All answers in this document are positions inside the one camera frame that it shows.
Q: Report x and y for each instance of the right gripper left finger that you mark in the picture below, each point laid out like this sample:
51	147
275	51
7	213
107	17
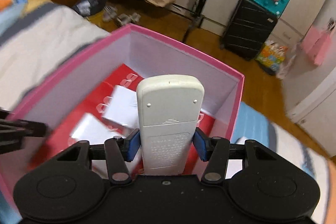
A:
118	151

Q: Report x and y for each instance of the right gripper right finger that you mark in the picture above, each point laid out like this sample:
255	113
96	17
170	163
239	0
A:
215	152

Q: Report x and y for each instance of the white charger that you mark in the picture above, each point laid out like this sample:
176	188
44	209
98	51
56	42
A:
122	108
93	130

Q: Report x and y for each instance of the beige remote control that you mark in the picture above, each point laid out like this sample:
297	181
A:
168	114

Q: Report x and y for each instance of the red patterned box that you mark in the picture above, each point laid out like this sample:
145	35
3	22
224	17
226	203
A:
95	103

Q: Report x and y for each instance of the pink cardboard box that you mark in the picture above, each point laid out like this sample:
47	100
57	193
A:
45	76

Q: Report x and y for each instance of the striped bed cover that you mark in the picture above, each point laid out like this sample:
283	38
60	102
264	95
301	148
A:
249	124

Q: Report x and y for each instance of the colourful gift bag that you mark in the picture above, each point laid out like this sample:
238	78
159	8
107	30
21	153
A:
271	57

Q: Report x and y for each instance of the black suitcase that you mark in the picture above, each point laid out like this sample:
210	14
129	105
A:
249	27

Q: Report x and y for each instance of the blue duck plush blanket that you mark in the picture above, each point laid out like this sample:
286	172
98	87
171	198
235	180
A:
11	10

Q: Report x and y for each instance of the pink paper bag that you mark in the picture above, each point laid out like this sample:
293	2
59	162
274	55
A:
316	42

